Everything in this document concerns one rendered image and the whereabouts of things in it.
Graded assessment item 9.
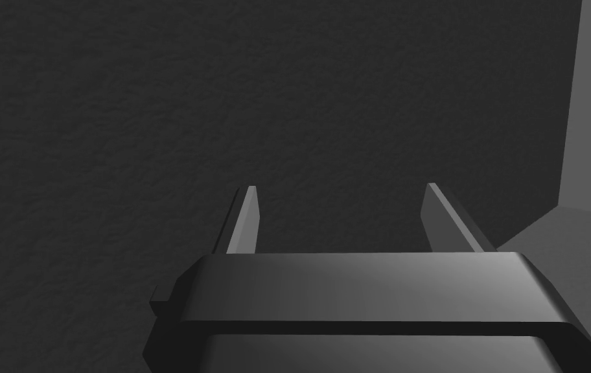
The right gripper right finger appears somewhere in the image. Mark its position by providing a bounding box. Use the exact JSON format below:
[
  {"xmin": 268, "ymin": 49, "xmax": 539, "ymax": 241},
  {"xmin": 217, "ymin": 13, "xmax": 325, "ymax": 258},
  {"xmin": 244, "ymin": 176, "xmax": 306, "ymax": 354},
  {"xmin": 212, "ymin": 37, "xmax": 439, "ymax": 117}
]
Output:
[{"xmin": 420, "ymin": 182, "xmax": 498, "ymax": 254}]

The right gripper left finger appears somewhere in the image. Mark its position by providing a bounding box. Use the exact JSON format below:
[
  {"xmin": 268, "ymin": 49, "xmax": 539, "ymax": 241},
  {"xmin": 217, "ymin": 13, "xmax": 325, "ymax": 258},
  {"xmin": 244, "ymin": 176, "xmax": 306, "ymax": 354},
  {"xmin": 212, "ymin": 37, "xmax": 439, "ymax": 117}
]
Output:
[{"xmin": 213, "ymin": 185, "xmax": 261, "ymax": 255}]

